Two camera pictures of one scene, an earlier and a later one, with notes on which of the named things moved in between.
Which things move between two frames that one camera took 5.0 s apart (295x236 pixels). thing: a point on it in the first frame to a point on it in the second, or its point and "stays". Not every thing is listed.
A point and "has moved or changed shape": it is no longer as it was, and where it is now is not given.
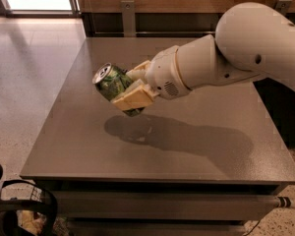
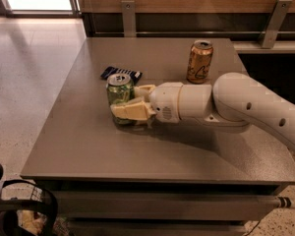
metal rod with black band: x=286 y=202 stays
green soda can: x=110 y=81 has moved or changed shape
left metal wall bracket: x=128 y=8 stays
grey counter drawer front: x=165 y=205 stays
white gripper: x=163 y=73 to x=165 y=100
